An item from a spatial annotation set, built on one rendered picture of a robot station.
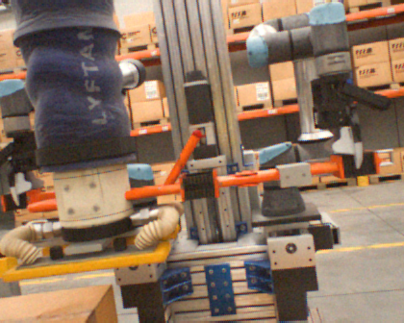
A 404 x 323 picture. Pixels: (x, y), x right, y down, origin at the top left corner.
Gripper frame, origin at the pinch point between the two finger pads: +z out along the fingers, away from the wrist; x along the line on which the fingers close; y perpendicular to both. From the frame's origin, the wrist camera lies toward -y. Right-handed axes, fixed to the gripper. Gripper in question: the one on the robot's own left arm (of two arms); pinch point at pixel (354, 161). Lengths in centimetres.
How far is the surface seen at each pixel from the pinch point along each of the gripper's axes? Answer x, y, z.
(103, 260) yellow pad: 15, 56, 11
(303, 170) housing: 3.7, 12.0, -0.1
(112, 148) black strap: 9, 52, -11
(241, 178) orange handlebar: 3.8, 25.6, -0.2
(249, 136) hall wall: -839, -7, 8
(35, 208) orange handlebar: 5, 73, 0
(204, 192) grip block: 6.0, 34.2, 1.6
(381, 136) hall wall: -825, -273, 48
